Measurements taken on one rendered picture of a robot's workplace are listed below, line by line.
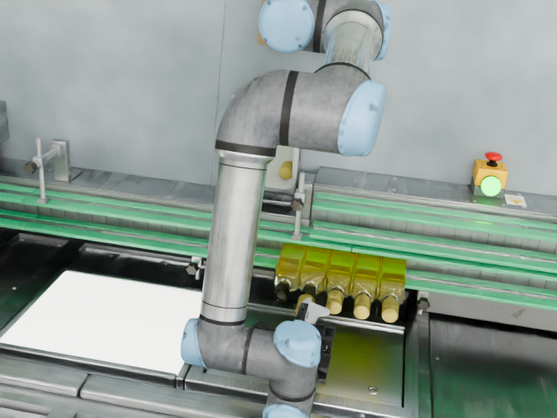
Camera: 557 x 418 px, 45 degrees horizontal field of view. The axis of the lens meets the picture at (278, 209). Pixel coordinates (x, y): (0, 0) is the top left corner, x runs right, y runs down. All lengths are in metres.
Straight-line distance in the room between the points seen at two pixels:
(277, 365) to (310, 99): 0.41
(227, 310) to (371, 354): 0.54
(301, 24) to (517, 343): 0.91
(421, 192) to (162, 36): 0.74
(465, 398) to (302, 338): 0.56
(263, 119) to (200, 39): 0.74
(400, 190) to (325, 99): 0.68
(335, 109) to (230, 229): 0.24
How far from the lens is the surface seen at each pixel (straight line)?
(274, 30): 1.39
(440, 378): 1.56
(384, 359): 1.52
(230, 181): 1.03
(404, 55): 1.64
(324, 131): 0.99
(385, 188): 1.63
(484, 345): 1.70
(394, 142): 1.69
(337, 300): 1.42
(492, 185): 1.63
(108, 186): 1.80
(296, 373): 1.07
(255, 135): 1.01
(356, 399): 1.40
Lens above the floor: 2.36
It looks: 64 degrees down
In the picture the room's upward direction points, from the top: 156 degrees counter-clockwise
